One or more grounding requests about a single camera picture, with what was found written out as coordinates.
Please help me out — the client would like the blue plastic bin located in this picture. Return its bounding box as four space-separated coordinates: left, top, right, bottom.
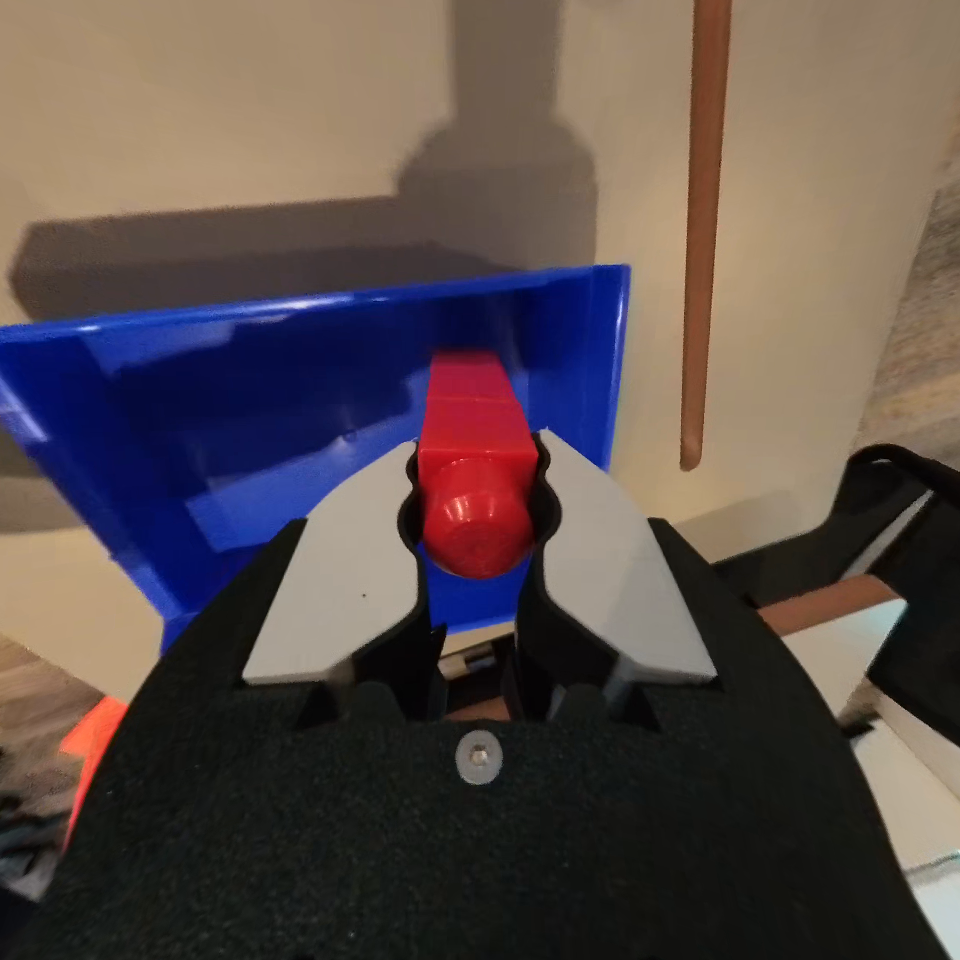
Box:
0 264 633 654

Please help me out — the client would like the red toy block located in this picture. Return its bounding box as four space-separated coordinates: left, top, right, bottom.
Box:
416 399 543 580

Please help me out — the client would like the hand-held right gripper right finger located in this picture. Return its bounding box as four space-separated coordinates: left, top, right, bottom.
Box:
516 427 719 714

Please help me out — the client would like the orange object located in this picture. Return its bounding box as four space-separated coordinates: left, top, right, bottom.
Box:
60 696 129 849

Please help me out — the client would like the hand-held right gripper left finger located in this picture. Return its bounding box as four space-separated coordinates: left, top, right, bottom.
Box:
241 441 450 714

